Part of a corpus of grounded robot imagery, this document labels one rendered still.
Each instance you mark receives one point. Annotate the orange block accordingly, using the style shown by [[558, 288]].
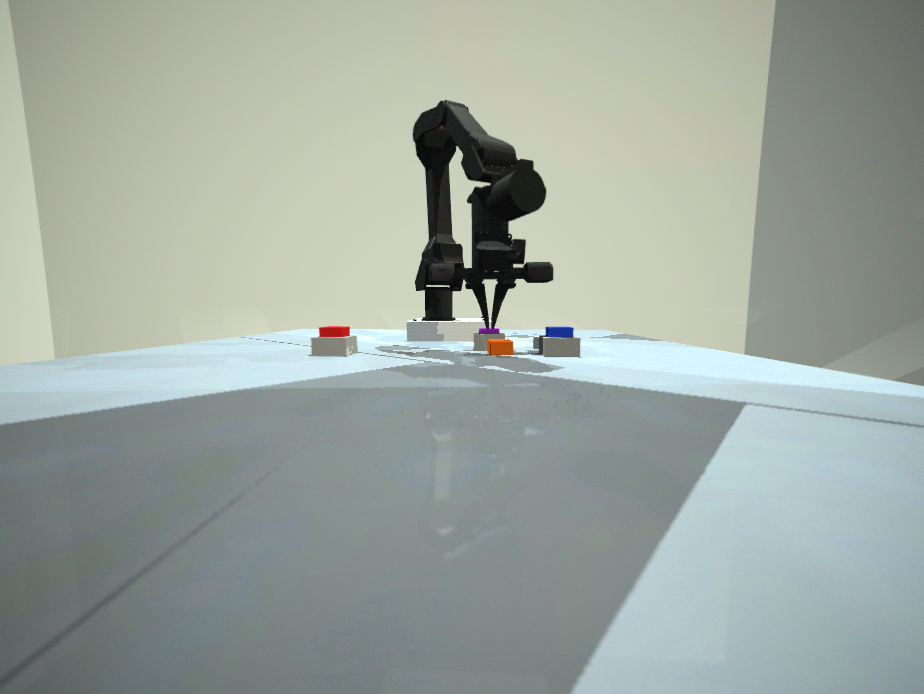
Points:
[[500, 347]]

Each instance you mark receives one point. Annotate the red button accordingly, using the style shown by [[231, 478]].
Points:
[[334, 341]]

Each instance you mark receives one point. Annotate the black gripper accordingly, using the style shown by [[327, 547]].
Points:
[[531, 272]]

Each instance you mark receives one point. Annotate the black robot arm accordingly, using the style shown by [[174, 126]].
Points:
[[515, 190]]

